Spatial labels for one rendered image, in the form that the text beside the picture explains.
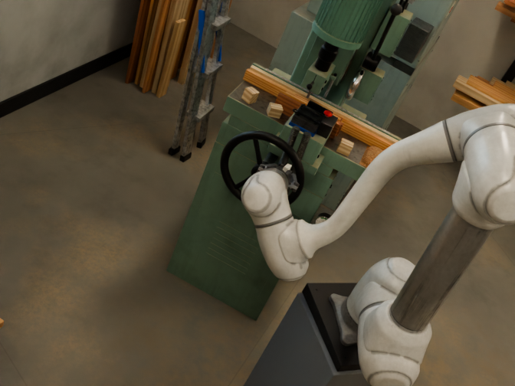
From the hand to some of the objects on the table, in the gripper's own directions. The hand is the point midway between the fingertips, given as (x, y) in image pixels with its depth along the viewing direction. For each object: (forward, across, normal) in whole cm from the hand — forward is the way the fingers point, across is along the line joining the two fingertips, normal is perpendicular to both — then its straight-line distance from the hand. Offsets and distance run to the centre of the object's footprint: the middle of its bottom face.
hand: (285, 170), depth 192 cm
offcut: (+26, -12, -9) cm, 30 cm away
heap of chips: (+31, -24, -10) cm, 40 cm away
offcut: (+27, +25, -9) cm, 38 cm away
